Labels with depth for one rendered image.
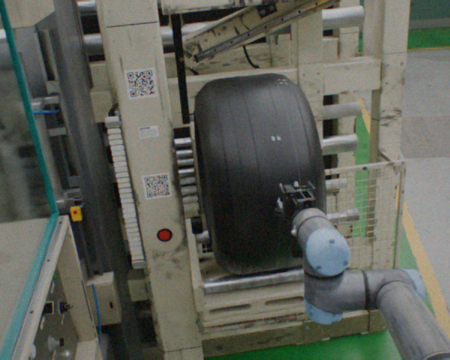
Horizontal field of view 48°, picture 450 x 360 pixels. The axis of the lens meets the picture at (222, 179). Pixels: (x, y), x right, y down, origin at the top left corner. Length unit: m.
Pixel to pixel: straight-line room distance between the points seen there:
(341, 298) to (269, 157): 0.42
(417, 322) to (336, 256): 0.18
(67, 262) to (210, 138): 0.46
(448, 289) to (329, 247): 2.20
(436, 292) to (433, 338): 2.25
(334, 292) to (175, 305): 0.76
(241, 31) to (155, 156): 0.56
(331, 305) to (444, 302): 2.02
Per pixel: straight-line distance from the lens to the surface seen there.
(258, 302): 1.54
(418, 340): 0.80
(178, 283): 1.59
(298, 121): 1.29
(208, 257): 1.83
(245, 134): 1.25
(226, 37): 1.72
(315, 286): 0.98
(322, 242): 0.92
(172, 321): 1.68
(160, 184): 1.42
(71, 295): 1.36
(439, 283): 3.12
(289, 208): 1.11
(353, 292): 1.00
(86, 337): 1.44
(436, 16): 10.74
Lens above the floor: 1.82
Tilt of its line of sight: 25 degrees down
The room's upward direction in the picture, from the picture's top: 5 degrees counter-clockwise
